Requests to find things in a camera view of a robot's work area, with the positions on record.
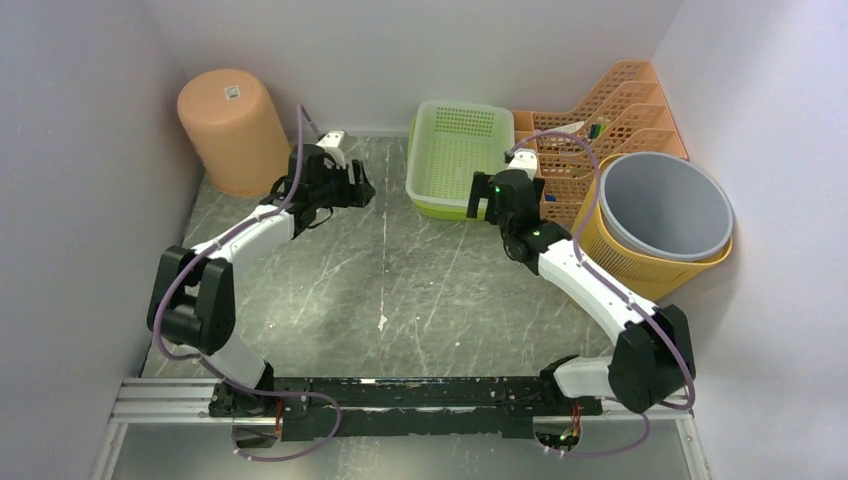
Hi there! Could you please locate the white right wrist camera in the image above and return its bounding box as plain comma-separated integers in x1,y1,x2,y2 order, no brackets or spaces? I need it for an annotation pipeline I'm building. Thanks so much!
507,149,539,180

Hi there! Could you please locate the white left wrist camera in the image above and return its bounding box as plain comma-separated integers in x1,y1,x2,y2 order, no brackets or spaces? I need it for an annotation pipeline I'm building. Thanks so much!
316,130,347,169

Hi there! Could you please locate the white perforated basket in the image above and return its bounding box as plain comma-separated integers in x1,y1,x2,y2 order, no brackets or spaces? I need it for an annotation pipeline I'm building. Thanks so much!
405,100,515,221

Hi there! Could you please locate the large orange plastic bucket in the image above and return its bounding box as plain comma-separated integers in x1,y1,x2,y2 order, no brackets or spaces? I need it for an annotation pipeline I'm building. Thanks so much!
177,68,291,197

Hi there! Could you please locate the aluminium rail frame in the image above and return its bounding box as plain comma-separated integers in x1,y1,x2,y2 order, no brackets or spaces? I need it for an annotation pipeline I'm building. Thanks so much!
93,378,710,479

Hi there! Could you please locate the peach plastic file organizer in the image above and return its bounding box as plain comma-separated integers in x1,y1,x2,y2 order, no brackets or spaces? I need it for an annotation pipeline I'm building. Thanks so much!
512,60,688,227

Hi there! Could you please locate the yellow slatted waste basket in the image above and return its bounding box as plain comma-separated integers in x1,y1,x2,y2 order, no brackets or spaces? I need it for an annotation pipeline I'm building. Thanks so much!
572,154,733,300

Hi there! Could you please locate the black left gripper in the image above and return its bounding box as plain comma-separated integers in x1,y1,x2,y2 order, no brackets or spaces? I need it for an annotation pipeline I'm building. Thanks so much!
313,159,378,209

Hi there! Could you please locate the green tray under basket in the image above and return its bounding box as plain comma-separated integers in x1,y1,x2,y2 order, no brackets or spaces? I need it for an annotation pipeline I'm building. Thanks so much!
405,116,514,221

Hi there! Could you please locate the black base bar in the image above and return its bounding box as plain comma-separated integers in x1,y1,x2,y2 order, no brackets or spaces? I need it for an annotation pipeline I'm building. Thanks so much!
208,376,602,441

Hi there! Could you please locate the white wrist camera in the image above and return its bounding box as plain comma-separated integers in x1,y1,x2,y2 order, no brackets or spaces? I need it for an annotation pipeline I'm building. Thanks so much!
316,130,347,169
507,149,539,180

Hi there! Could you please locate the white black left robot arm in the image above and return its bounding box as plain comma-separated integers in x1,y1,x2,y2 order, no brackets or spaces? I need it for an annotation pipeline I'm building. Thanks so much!
147,144,375,417

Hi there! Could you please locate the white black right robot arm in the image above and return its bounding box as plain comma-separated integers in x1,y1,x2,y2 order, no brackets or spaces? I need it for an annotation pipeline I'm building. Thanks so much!
466,169,696,414

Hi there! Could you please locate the grey plastic bin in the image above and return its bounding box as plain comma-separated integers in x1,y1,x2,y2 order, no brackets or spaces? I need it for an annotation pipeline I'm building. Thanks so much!
599,152,734,262

